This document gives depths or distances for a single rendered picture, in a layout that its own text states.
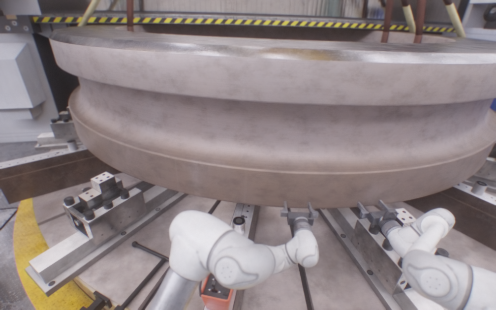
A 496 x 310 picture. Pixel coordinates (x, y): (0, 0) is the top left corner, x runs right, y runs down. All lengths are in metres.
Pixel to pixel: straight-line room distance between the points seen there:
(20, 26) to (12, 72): 0.62
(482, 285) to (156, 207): 2.21
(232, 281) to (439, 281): 0.50
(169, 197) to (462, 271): 2.20
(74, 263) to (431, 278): 2.06
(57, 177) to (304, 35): 4.81
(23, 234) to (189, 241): 2.71
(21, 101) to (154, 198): 2.95
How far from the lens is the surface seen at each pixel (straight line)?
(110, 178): 2.12
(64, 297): 2.59
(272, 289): 1.91
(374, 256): 1.92
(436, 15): 5.98
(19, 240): 3.31
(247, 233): 1.68
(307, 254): 1.18
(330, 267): 2.10
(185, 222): 0.79
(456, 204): 2.83
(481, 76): 1.91
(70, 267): 2.25
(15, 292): 2.84
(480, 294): 0.87
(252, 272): 0.69
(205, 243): 0.73
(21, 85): 4.77
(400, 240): 1.40
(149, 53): 1.50
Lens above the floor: 1.90
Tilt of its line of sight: 29 degrees down
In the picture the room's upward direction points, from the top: 2 degrees clockwise
